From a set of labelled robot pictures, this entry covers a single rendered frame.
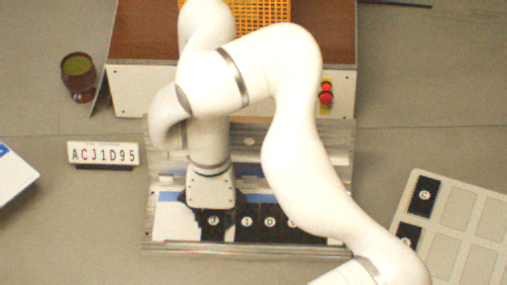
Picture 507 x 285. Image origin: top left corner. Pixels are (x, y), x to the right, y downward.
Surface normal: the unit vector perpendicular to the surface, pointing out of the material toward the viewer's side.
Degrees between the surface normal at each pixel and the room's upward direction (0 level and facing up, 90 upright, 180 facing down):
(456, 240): 0
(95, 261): 0
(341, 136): 83
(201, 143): 79
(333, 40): 0
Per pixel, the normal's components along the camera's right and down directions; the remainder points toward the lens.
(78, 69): -0.03, -0.61
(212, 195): -0.06, 0.65
